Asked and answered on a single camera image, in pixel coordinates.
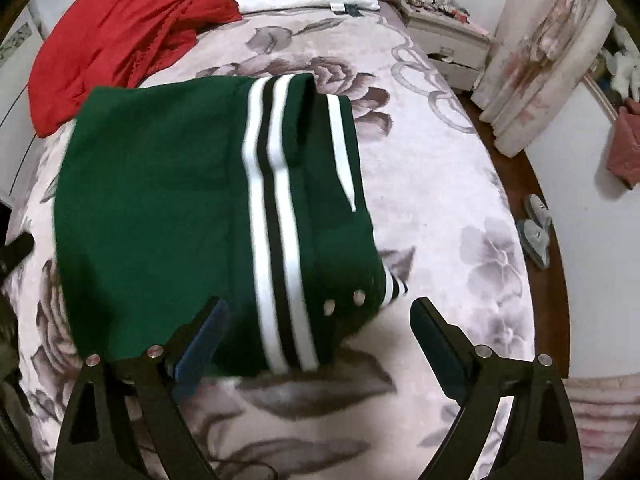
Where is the white fluffy toy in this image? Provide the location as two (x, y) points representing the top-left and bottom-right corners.
(607, 25), (640, 101)

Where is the floral fleece blanket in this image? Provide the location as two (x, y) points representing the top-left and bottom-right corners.
(0, 7), (538, 480)

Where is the white wardrobe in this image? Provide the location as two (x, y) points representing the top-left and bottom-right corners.
(0, 7), (48, 203)

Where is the clutter of small toiletries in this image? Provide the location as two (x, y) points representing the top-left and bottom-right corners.
(387, 0), (472, 23)

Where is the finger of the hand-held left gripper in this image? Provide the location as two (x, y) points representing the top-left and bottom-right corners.
(0, 232), (36, 281)

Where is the red garment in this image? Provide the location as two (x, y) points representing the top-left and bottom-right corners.
(29, 0), (249, 138)

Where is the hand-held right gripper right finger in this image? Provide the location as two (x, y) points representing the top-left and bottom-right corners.
(409, 296), (585, 480)

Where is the white nightstand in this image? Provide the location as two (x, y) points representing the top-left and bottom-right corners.
(400, 5), (493, 92)

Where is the pink cloth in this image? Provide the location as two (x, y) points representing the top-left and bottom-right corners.
(606, 105), (640, 191)

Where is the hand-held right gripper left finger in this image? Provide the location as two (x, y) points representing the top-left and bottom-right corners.
(54, 296), (231, 480)

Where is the green and white varsity jacket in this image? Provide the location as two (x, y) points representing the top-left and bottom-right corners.
(52, 72), (408, 377)

